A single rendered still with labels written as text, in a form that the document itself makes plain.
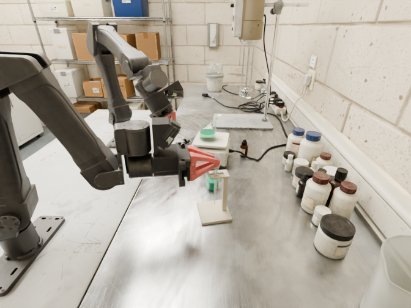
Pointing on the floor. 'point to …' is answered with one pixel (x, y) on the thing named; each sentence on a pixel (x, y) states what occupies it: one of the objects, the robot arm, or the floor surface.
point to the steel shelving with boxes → (89, 88)
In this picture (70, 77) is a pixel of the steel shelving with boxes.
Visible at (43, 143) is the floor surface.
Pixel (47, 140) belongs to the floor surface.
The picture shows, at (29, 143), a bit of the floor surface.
